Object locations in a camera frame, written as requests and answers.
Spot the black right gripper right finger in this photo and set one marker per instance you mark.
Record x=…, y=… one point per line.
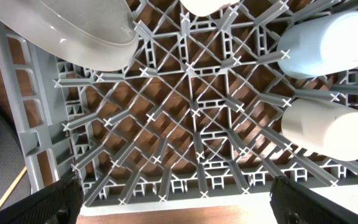
x=294, y=203

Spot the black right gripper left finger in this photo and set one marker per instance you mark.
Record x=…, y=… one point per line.
x=60, y=202

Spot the wooden chopstick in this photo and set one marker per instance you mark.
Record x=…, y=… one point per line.
x=11, y=188

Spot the cream paper cup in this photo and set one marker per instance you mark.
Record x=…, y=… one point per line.
x=323, y=127

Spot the blue cup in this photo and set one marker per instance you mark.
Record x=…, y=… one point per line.
x=321, y=46

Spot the grey plate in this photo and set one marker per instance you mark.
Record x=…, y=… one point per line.
x=96, y=34

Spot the pink bowl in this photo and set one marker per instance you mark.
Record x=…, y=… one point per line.
x=206, y=7

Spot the grey dishwasher rack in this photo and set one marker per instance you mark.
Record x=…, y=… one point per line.
x=192, y=120

